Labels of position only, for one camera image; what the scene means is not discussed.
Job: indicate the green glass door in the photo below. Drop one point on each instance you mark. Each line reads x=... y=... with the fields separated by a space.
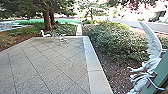
x=161 y=78

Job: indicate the small grey outdoor fixture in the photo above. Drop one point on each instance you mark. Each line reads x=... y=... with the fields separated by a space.
x=60 y=38

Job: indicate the low green hedge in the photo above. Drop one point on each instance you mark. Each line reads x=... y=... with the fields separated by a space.
x=65 y=29

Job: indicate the dark green bush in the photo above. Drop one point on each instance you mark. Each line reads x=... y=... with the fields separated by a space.
x=116 y=41

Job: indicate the bright green lawn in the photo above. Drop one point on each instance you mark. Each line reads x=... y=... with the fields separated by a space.
x=63 y=21

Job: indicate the small distant tree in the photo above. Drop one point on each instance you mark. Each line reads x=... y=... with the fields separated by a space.
x=90 y=10

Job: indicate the small white outdoor bench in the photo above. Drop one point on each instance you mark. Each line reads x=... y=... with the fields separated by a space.
x=45 y=34

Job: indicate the large outdoor tree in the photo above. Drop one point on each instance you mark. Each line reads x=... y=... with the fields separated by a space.
x=47 y=18

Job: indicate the red leaved tree branches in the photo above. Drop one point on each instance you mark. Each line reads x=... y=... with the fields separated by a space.
x=133 y=2

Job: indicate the dark parked car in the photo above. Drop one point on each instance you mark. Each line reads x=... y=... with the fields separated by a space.
x=157 y=16

